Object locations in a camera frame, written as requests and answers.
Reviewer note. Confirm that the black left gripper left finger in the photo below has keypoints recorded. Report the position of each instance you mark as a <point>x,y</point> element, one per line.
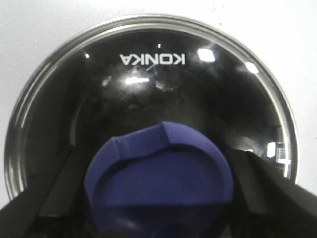
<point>50,195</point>

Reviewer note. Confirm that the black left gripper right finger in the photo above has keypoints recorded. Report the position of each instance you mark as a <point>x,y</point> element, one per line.
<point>267,205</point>

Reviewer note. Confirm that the glass lid with blue knob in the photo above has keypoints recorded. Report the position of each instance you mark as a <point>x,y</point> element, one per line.
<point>154,102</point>

